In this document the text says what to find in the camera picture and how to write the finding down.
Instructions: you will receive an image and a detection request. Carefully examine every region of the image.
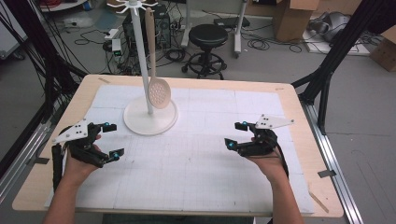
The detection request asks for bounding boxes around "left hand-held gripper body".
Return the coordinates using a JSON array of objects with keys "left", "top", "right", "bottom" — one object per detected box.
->
[{"left": 50, "top": 119, "right": 110, "bottom": 169}]

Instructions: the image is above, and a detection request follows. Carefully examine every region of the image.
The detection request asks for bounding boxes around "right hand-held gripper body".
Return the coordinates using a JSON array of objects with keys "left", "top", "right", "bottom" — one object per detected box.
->
[{"left": 237, "top": 114, "right": 295, "bottom": 158}]

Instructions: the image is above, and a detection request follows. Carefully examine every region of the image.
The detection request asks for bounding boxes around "white utensil stand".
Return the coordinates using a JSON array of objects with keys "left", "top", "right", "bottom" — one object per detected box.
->
[{"left": 106, "top": 0, "right": 179, "bottom": 136}]

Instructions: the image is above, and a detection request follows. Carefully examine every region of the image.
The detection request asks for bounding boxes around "beige slotted spoon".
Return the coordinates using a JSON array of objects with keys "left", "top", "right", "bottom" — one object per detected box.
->
[{"left": 144, "top": 7, "right": 172, "bottom": 110}]

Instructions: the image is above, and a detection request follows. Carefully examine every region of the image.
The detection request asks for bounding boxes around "person's right hand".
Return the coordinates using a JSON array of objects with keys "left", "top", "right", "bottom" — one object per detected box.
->
[{"left": 246, "top": 152, "right": 290, "bottom": 185}]

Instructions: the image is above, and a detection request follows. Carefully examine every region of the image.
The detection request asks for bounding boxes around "person's left hand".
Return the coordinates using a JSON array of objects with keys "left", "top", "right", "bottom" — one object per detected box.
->
[{"left": 59, "top": 154, "right": 101, "bottom": 188}]

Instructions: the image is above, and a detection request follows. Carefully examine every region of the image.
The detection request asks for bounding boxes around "white grid mat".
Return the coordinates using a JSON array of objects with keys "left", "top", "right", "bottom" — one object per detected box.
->
[{"left": 45, "top": 84, "right": 316, "bottom": 216}]

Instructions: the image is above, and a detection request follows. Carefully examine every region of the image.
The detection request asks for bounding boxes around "thin wooden stick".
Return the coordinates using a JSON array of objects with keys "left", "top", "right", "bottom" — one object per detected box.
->
[{"left": 307, "top": 189, "right": 330, "bottom": 214}]

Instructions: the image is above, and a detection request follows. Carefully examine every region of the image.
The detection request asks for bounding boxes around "white box with display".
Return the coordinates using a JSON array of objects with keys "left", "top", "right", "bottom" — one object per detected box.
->
[{"left": 111, "top": 38, "right": 123, "bottom": 57}]

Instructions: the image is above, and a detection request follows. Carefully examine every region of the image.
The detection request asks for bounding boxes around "white power strip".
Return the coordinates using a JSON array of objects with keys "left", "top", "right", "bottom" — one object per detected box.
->
[{"left": 104, "top": 28, "right": 120, "bottom": 41}]

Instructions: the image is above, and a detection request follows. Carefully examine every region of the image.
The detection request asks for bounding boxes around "white stand leg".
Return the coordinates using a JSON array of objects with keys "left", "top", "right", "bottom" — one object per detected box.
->
[
  {"left": 233, "top": 0, "right": 249, "bottom": 59},
  {"left": 181, "top": 0, "right": 193, "bottom": 49}
]

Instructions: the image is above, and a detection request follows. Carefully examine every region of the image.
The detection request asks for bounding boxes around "black round stool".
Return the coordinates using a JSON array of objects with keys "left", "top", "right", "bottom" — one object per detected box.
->
[{"left": 181, "top": 23, "right": 229, "bottom": 80}]

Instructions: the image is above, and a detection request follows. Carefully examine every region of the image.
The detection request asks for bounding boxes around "flat black device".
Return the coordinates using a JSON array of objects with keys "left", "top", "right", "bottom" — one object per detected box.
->
[{"left": 213, "top": 16, "right": 251, "bottom": 29}]

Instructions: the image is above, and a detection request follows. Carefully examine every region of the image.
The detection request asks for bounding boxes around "black computer tower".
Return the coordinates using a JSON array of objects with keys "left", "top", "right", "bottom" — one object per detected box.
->
[{"left": 122, "top": 4, "right": 173, "bottom": 50}]

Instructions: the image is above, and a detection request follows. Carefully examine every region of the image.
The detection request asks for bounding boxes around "tall cardboard box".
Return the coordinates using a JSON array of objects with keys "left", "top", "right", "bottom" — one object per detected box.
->
[{"left": 272, "top": 0, "right": 321, "bottom": 43}]

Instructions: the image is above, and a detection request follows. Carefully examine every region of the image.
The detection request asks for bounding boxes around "white flat board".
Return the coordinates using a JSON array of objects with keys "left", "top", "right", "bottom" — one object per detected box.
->
[{"left": 303, "top": 29, "right": 372, "bottom": 57}]

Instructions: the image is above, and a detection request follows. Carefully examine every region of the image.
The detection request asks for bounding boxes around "small cardboard box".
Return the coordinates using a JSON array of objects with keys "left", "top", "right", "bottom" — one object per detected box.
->
[{"left": 369, "top": 26, "right": 396, "bottom": 73}]

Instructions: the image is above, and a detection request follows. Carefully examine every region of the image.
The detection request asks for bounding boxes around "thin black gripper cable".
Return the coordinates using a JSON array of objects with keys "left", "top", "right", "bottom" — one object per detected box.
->
[{"left": 274, "top": 143, "right": 290, "bottom": 179}]

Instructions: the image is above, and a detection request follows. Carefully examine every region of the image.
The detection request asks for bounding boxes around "black sleeved gripper cable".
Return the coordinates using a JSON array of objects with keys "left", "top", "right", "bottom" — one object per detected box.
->
[{"left": 50, "top": 143, "right": 64, "bottom": 194}]

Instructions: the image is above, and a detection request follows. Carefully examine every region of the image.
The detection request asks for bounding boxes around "aluminium rail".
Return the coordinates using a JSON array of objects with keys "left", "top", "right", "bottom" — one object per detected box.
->
[
  {"left": 300, "top": 101, "right": 364, "bottom": 224},
  {"left": 0, "top": 120, "right": 53, "bottom": 203}
]

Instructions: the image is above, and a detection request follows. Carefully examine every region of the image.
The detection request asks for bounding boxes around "black metal frame with cables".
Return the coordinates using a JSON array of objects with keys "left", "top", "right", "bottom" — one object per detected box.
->
[{"left": 0, "top": 0, "right": 89, "bottom": 178}]

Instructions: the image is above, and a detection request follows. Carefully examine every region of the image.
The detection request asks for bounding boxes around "coiled black cable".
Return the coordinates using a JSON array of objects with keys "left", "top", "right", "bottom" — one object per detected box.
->
[{"left": 247, "top": 36, "right": 271, "bottom": 51}]

